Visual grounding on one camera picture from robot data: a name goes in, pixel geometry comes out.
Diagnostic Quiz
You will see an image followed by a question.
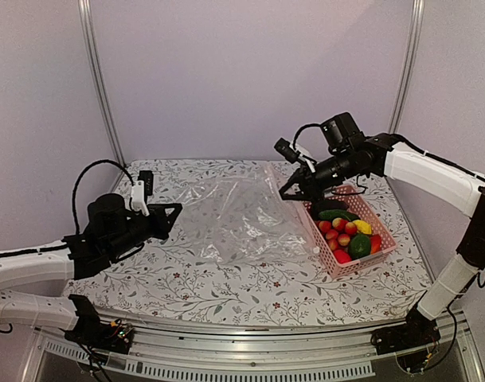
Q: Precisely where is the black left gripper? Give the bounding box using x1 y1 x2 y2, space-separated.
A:
107 203 182 259

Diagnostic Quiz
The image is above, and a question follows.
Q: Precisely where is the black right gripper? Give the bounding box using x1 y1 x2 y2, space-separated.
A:
277 148 359 204

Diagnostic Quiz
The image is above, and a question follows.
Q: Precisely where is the clear zip top bag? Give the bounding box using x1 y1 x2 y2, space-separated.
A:
178 164 315 264

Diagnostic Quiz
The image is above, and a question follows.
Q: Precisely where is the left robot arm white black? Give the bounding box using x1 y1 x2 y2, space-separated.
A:
0 193 182 345

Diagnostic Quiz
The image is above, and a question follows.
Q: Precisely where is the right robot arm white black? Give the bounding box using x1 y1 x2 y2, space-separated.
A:
274 112 485 347

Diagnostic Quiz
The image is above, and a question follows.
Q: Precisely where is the dark purple eggplant toy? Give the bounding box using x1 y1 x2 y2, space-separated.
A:
310 199 348 220

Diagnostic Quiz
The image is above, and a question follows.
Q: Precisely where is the green cucumber toy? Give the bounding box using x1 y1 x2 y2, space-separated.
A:
318 209 360 221

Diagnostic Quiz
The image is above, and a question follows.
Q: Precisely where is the red yellow peach toy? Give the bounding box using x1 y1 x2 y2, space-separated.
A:
317 220 331 234

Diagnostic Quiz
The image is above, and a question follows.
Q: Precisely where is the pink perforated plastic basket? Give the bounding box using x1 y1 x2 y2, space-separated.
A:
294 185 397 279

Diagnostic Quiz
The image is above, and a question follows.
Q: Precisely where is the red yellow apple toy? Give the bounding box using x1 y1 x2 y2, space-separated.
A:
331 217 347 232

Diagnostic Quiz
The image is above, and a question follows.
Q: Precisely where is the small red peach toy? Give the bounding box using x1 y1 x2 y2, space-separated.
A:
337 233 351 248

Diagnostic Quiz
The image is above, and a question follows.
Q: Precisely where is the floral patterned tablecloth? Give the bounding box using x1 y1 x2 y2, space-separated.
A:
64 177 431 326

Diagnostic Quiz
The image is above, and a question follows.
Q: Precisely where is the yellow lemon toy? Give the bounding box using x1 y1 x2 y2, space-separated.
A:
352 220 373 235

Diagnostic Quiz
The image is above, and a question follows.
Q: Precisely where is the red strawberry toy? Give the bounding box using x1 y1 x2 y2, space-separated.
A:
333 249 352 264

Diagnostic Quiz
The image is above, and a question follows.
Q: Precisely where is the orange red mango toy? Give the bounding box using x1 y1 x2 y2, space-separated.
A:
370 235 382 255

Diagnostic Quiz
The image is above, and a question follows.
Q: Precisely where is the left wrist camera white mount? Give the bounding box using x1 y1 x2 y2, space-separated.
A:
129 170 154 216

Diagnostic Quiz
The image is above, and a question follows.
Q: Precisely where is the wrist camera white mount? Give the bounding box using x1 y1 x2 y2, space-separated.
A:
274 138 317 164
129 170 154 216

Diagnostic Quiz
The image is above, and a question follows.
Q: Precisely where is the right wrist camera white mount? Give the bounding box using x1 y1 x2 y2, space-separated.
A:
274 138 317 164

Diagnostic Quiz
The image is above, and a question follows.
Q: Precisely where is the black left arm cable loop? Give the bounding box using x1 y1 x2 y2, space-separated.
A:
70 159 135 240

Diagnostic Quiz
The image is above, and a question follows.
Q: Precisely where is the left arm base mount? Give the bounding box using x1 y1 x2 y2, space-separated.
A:
64 294 135 354

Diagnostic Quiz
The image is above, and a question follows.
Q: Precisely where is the front aluminium rail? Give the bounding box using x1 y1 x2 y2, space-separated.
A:
19 310 485 381

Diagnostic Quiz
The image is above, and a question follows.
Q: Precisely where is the right aluminium frame post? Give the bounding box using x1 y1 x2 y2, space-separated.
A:
388 0 425 134

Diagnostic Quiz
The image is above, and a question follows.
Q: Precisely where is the aluminium frame post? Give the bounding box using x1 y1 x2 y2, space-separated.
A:
388 0 425 134
76 0 126 170

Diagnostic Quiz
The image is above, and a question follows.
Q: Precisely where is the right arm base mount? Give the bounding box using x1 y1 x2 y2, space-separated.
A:
370 304 440 374

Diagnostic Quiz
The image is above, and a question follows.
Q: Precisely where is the left aluminium frame post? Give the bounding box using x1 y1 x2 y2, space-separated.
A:
76 0 126 170

